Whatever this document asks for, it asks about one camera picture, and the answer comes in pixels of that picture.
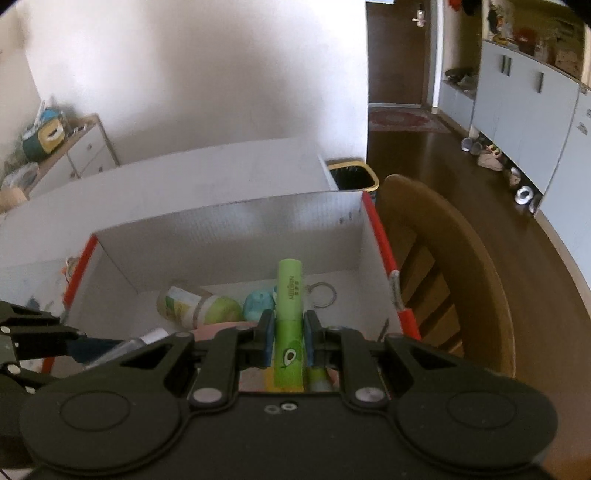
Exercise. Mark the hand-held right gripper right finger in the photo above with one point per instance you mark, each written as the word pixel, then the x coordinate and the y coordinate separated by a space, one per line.
pixel 308 341

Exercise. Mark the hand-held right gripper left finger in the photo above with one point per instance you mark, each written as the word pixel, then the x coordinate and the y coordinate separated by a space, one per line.
pixel 265 339

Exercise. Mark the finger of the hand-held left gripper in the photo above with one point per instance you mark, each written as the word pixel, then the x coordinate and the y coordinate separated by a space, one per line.
pixel 27 376
pixel 94 348

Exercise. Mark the small blue round object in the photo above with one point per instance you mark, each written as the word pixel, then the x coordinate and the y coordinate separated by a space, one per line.
pixel 259 305

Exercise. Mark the yellow rectangular box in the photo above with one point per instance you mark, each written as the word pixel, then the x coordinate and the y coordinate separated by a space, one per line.
pixel 270 383

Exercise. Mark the lime green avocado print tube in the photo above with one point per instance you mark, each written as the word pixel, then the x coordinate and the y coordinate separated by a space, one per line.
pixel 290 295

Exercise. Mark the grey tube white cap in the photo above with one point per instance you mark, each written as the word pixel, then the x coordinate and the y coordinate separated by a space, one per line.
pixel 150 338

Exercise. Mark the white cardboard box red edges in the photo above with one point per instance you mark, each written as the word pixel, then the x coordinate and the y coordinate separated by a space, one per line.
pixel 231 230

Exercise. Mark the white bottle green cap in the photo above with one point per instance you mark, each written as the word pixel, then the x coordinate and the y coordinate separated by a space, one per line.
pixel 194 307

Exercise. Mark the black bin yellow rim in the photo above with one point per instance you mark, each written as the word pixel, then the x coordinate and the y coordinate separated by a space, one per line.
pixel 353 177

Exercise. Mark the wooden chair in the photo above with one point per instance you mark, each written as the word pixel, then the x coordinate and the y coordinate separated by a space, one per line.
pixel 475 286

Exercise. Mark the white plastic bag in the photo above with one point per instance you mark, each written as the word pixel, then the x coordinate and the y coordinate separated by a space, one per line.
pixel 21 175

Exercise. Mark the white drawer cabinet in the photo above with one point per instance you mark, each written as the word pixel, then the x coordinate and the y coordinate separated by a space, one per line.
pixel 87 152

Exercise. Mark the teal and yellow bag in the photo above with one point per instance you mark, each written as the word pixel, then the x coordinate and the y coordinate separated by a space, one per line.
pixel 46 138

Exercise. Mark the red patterned rug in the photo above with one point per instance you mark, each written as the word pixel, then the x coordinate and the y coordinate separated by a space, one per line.
pixel 401 119

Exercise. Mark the pair of grey slippers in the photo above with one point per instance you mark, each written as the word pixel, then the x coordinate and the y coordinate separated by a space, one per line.
pixel 471 145

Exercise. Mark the pair of white sneakers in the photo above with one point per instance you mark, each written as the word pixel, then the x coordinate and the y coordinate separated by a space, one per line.
pixel 490 159

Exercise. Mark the pair of silver shoes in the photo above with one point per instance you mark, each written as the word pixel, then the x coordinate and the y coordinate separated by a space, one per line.
pixel 524 194

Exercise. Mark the light blue low cabinet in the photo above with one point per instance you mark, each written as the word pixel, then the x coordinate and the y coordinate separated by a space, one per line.
pixel 455 104

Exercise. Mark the brown wooden door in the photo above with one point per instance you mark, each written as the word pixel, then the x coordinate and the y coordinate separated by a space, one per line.
pixel 392 55

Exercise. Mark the dark shoes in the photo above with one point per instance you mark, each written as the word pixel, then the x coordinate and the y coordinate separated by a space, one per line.
pixel 459 76

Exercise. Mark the red container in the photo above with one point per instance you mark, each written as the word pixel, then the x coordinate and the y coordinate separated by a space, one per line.
pixel 526 39

